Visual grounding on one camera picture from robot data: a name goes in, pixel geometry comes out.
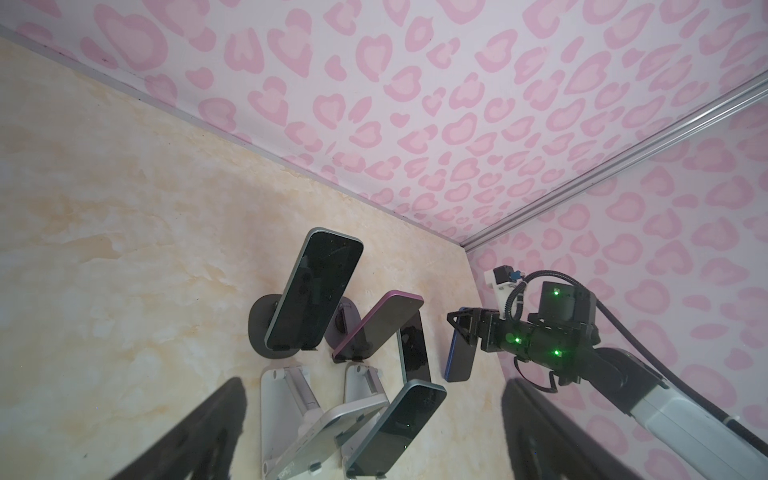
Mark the white phone stand middle left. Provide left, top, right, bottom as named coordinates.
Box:
left=260, top=365, right=322, bottom=479

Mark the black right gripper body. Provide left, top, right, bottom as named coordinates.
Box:
left=467, top=308, right=600, bottom=384

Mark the dark round stand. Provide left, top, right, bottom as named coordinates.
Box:
left=248, top=294, right=299, bottom=360
left=324, top=296, right=361, bottom=350

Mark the white phone stand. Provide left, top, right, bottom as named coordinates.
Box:
left=341, top=363, right=390, bottom=478
left=260, top=365, right=322, bottom=479

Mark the dark round stand back right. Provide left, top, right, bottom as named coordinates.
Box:
left=324, top=296, right=361, bottom=350

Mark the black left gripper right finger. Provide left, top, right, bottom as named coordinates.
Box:
left=501, top=378, right=638, bottom=479

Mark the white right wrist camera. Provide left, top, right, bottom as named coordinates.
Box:
left=484, top=265, right=524, bottom=313

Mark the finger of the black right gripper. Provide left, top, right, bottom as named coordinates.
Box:
left=446, top=307, right=474, bottom=339

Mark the black phone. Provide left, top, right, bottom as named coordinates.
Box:
left=443, top=330, right=476, bottom=383
left=264, top=394, right=388, bottom=479
left=398, top=310, right=431, bottom=383
left=342, top=380, right=447, bottom=479
left=331, top=290, right=424, bottom=363
left=265, top=227, right=364, bottom=352

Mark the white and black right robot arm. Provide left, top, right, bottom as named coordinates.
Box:
left=447, top=270, right=767, bottom=479

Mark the dark round stand back left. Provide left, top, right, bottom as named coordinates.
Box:
left=248, top=294, right=299, bottom=360

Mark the white phone stand middle right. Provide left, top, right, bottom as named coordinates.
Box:
left=341, top=363, right=390, bottom=478

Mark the aluminium frame post back right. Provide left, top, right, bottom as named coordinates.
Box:
left=460, top=72, right=767, bottom=253

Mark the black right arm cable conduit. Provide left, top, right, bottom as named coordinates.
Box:
left=506, top=269, right=768, bottom=457

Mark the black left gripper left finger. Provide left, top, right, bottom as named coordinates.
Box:
left=114, top=377, right=247, bottom=480

